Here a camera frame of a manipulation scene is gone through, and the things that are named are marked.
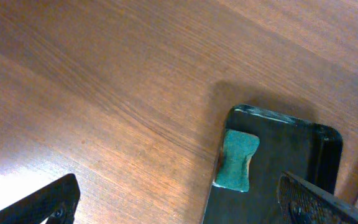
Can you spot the black small tray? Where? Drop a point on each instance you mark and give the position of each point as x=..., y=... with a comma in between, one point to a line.
x=309, y=150

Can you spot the green and pink sponge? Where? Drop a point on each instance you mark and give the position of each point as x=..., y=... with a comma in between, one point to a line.
x=234, y=161

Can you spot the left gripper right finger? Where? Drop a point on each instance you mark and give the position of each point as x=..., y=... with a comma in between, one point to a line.
x=303, y=202

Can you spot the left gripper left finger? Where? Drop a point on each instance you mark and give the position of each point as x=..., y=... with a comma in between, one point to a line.
x=54, y=203

